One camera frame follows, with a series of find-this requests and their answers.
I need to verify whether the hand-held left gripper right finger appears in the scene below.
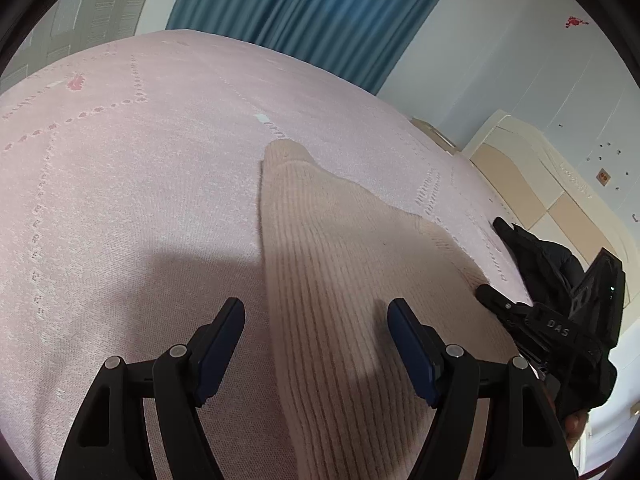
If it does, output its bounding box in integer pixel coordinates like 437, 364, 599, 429
387, 298, 576, 480

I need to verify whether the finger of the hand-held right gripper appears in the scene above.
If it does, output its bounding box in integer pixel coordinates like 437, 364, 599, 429
475, 284, 533, 330

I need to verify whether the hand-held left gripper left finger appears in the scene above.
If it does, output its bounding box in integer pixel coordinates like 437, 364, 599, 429
55, 297, 246, 480

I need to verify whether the beige knit sweater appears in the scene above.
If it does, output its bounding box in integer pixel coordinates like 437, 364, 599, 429
257, 140, 541, 480

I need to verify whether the person's right hand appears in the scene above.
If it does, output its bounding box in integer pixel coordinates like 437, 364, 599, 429
561, 409, 592, 448

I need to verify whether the black puffer jacket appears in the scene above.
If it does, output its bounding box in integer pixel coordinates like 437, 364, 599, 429
492, 216, 601, 311

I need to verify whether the cream bed headboard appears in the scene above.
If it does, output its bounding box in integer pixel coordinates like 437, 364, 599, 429
460, 109, 640, 281

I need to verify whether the pink bed blanket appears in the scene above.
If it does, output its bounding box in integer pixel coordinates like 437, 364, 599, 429
0, 29, 536, 480

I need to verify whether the blue curtain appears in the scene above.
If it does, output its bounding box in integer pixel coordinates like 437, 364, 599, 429
165, 0, 471, 96

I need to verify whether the white wardrobe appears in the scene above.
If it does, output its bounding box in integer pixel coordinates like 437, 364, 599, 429
0, 0, 163, 93

